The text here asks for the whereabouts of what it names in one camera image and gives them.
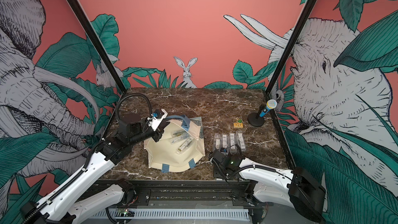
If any clear plastic compass case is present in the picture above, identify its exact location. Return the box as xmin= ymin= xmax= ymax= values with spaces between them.
xmin=213 ymin=133 xmax=221 ymax=151

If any cream canvas tote bag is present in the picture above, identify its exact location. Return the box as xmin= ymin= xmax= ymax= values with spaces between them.
xmin=144 ymin=117 xmax=205 ymax=173

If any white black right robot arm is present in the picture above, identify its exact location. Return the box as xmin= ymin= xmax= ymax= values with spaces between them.
xmin=209 ymin=150 xmax=326 ymax=224

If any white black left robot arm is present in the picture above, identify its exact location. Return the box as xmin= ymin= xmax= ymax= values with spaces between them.
xmin=20 ymin=113 xmax=165 ymax=224

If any small wooden toy block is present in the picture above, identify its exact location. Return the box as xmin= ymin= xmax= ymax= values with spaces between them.
xmin=233 ymin=118 xmax=244 ymax=129

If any blue microphone on black stand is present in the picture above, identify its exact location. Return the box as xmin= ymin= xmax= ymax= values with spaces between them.
xmin=247 ymin=99 xmax=277 ymax=127

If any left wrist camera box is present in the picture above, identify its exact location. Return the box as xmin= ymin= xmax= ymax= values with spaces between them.
xmin=148 ymin=109 xmax=168 ymax=131

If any black corrugated left cable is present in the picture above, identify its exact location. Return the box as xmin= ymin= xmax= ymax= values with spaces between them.
xmin=114 ymin=92 xmax=153 ymax=117

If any white perforated cable tray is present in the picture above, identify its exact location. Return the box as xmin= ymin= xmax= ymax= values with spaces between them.
xmin=109 ymin=208 xmax=251 ymax=222

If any black front mounting rail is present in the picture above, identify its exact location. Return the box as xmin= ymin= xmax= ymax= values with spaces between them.
xmin=73 ymin=179 xmax=315 ymax=207

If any black left frame post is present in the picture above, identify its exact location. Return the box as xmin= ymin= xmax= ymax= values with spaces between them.
xmin=67 ymin=0 xmax=127 ymax=93

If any black frame post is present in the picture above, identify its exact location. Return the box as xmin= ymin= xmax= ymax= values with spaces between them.
xmin=265 ymin=0 xmax=317 ymax=95
xmin=67 ymin=0 xmax=127 ymax=93

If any black right frame post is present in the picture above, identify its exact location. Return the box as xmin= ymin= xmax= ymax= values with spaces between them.
xmin=265 ymin=0 xmax=317 ymax=95

